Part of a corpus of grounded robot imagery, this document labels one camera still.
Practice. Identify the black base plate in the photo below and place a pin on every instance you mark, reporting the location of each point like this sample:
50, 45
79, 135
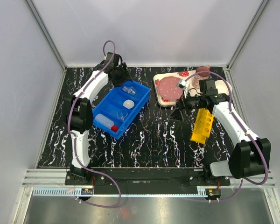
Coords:
147, 181

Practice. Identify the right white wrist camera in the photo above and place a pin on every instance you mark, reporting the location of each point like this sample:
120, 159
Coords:
184, 85

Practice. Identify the small white dish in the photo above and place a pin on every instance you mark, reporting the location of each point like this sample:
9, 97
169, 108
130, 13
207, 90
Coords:
129, 104

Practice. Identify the white wash bottle red cap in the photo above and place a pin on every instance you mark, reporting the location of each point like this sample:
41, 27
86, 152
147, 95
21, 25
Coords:
103, 120

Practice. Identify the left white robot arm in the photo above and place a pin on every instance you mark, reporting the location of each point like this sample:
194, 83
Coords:
78, 110

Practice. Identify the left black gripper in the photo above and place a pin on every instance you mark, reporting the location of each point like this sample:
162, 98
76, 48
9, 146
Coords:
125, 76

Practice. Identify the glass flask with stopper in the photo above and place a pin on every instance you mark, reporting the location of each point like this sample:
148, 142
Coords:
130, 90

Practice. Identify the strawberry print tray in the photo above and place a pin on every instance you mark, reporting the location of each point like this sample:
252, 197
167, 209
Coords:
186, 75

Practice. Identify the yellow test tube rack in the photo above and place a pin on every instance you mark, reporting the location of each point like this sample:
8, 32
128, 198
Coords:
202, 126

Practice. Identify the pink polka dot plate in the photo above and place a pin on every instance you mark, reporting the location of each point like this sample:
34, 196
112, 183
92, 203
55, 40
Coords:
167, 88

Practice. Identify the blue compartment bin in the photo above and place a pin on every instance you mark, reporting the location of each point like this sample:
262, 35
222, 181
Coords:
119, 107

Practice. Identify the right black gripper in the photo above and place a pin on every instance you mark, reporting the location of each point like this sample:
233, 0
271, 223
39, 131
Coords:
182, 103

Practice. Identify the small glass beaker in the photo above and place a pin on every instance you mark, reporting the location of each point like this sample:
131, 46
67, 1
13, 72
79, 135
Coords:
122, 115

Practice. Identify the pink ghost print mug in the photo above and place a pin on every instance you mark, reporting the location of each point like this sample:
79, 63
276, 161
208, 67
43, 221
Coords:
204, 74

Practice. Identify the white ceramic bowl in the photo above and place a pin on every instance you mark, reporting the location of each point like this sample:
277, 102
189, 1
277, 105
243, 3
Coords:
221, 87

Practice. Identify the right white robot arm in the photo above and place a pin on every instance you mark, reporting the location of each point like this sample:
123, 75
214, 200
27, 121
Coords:
251, 154

